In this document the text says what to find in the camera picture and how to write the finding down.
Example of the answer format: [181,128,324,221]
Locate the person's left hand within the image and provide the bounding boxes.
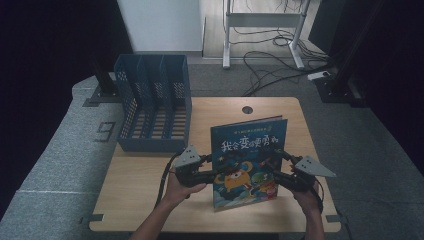
[161,167,208,209]

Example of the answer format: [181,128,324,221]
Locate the blue plastic file rack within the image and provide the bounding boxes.
[113,53,193,154]

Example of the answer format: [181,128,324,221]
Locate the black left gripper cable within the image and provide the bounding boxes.
[154,152,184,210]

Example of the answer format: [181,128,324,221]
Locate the black metal stand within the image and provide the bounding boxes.
[314,0,388,108]
[81,54,123,108]

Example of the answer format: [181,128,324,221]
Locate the white power strip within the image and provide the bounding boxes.
[306,70,332,82]

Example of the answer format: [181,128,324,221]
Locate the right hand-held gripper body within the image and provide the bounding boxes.
[281,155,337,193]

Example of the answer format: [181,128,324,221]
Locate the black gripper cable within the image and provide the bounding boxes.
[154,152,184,210]
[312,177,326,215]

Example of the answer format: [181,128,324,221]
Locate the colourful cartoon picture book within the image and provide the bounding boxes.
[209,115,289,213]

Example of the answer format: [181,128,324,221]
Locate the person's right hand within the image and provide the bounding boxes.
[291,181,324,217]

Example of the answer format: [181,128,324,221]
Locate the white board panel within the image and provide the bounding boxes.
[116,0,205,55]

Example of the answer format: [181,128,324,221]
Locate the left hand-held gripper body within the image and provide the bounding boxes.
[172,144,215,188]

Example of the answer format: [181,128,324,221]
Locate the white metal desk frame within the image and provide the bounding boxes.
[222,0,313,70]

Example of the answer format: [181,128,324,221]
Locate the black floor cables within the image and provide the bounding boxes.
[229,0,335,98]

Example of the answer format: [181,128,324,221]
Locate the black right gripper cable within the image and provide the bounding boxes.
[312,177,326,215]

